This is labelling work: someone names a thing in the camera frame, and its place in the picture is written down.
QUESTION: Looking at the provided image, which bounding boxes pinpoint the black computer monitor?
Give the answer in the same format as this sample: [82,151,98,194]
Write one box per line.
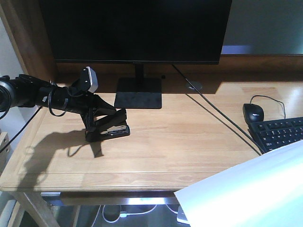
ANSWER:
[39,0,232,109]

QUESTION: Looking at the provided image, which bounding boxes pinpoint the black computer mouse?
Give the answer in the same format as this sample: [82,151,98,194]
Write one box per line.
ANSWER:
[242,103,265,124]

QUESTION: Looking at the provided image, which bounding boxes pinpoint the black stapler orange label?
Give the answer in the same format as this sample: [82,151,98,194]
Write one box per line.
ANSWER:
[85,109,130,142]

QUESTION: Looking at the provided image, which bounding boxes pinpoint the white paper stack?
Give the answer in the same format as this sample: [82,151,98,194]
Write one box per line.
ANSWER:
[175,141,303,227]

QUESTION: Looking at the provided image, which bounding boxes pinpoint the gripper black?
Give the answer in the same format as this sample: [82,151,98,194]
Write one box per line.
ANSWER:
[66,83,116,137]

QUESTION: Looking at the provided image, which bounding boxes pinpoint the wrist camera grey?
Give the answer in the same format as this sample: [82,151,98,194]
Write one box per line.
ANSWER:
[80,66,98,93]

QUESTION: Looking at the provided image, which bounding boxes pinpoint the black monitor cable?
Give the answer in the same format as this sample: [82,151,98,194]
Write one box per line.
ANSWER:
[171,64,262,156]

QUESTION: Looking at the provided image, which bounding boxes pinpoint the white cable on floor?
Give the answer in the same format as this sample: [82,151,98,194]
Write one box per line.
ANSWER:
[91,204,158,227]

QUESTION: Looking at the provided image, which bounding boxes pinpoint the black keyboard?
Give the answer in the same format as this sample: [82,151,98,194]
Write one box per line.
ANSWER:
[248,117,303,154]

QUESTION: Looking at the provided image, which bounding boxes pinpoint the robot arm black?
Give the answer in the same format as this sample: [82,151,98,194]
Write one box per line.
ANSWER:
[0,74,116,132]

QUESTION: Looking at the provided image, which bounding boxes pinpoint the wooden desk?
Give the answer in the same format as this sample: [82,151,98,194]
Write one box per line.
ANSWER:
[0,0,303,227]

